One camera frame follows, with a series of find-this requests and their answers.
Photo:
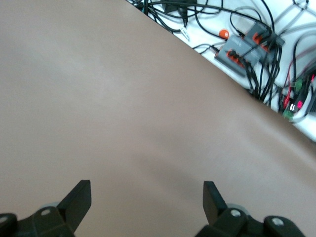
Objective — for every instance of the black power adapter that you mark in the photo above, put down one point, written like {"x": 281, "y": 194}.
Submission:
{"x": 172, "y": 7}

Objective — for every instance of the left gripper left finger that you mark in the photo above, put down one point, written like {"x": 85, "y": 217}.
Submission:
{"x": 49, "y": 222}

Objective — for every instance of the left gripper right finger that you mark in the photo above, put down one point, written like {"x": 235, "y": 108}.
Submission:
{"x": 234, "y": 224}

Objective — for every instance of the brown table mat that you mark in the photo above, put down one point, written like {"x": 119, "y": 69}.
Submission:
{"x": 98, "y": 98}

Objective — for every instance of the grey hub with orange ports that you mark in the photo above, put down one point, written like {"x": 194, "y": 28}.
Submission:
{"x": 259, "y": 28}
{"x": 254, "y": 56}
{"x": 229, "y": 47}

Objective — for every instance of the orange round cap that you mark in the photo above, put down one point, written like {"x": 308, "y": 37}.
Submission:
{"x": 224, "y": 34}

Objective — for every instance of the green terminal connector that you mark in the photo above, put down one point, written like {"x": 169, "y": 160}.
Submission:
{"x": 288, "y": 114}

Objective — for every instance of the electronics board with red lights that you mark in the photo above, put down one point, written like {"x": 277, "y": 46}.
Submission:
{"x": 300, "y": 105}

